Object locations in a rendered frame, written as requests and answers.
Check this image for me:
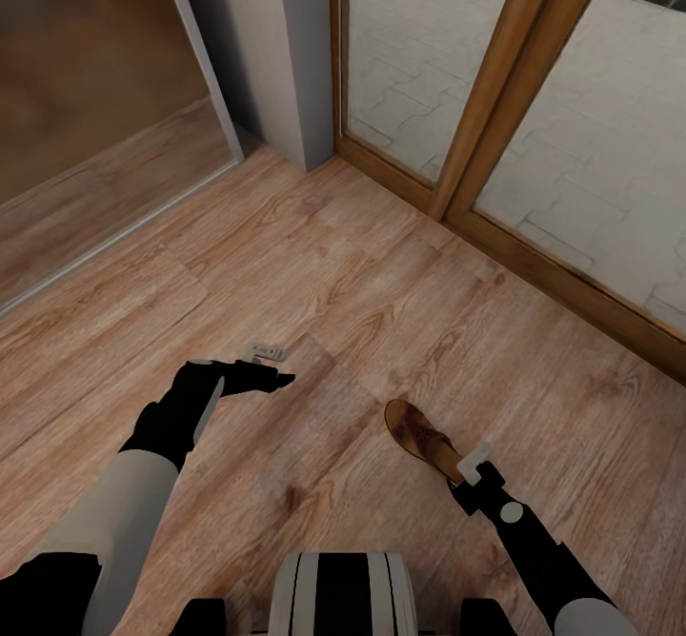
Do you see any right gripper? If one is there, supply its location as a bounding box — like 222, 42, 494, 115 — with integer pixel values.
452, 460, 505, 517

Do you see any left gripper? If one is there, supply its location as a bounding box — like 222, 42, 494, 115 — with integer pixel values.
235, 359, 295, 393

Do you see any robot trunk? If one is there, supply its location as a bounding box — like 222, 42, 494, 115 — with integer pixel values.
268, 552, 418, 636

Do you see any sandal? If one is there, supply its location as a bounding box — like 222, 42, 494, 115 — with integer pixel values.
385, 399, 464, 486

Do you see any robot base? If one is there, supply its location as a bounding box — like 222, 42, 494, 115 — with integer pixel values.
170, 597, 516, 636

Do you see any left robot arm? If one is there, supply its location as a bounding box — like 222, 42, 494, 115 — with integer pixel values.
0, 342, 295, 636

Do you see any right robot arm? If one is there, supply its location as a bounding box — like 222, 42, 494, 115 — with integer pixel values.
452, 441, 640, 636

